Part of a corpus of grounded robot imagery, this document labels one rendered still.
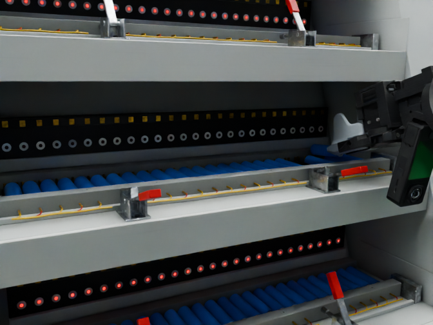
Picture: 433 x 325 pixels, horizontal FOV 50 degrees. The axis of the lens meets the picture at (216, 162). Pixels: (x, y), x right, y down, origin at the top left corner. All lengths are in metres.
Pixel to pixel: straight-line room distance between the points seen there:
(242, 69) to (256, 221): 0.19
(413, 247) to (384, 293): 0.09
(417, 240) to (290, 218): 0.26
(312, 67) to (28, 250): 0.42
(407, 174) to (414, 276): 0.22
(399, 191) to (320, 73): 0.19
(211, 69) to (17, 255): 0.30
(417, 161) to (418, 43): 0.24
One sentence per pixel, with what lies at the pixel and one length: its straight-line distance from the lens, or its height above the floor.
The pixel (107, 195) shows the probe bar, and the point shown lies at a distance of 0.53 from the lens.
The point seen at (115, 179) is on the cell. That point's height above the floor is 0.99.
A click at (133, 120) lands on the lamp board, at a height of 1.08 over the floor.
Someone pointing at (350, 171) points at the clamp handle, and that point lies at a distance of 0.59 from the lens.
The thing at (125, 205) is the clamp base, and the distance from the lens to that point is 0.51.
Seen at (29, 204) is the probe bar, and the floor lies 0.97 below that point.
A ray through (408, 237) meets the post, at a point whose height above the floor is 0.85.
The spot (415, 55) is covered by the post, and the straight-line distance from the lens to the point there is 0.79.
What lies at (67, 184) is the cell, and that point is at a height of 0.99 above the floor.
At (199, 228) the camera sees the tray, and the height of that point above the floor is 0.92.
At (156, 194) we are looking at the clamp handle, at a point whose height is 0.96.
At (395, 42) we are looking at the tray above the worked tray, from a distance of 0.79.
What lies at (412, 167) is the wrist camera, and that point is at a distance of 0.63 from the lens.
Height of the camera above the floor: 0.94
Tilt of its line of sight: 5 degrees up
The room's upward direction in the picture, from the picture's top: 8 degrees counter-clockwise
